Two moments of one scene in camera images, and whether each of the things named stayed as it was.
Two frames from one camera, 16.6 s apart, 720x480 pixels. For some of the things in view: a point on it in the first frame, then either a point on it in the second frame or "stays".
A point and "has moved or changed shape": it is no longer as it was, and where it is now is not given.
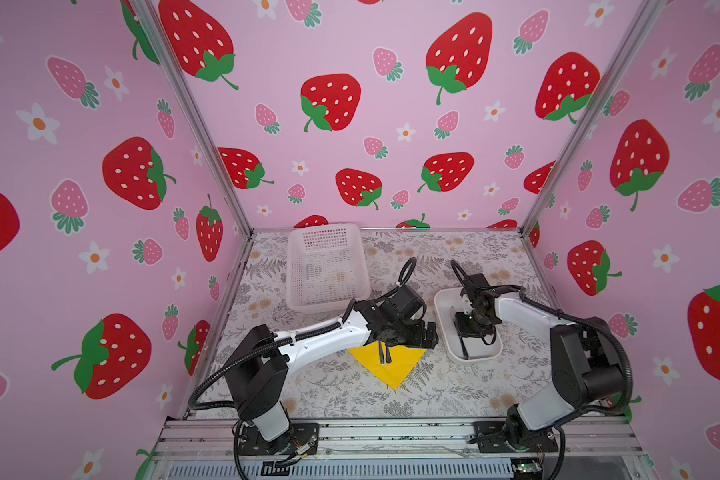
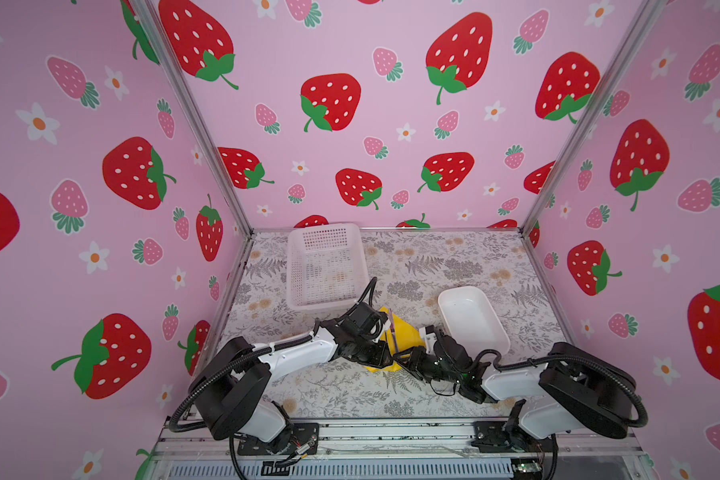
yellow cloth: [404, 360] has moved or changed shape
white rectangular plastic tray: [450, 341] stays
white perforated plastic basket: [326, 267] stays
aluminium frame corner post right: [645, 24] stays
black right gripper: [460, 329] → [413, 359]
